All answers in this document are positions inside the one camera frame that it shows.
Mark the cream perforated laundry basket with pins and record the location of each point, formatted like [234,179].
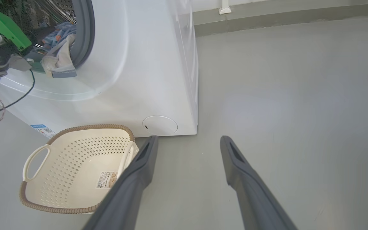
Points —
[69,166]

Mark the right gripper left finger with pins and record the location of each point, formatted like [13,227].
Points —
[129,188]

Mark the basket barcode label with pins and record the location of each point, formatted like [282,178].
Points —
[106,180]

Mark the white pipe floor fitting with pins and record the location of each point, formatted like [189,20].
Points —
[225,8]

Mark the round white filter cover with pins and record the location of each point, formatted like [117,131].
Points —
[160,125]

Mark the blue garment with orange patches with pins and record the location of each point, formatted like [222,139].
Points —
[59,33]

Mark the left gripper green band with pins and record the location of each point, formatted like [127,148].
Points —
[5,25]

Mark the steel washer drum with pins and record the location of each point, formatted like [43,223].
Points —
[64,9]

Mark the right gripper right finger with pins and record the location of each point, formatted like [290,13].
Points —
[254,198]

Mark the cream white garment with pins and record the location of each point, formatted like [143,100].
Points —
[61,59]

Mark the blue energy label sticker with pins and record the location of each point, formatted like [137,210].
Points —
[43,130]

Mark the white washing machine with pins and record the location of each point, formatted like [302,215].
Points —
[145,64]

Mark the grey rubber door gasket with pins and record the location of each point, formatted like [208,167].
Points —
[86,32]

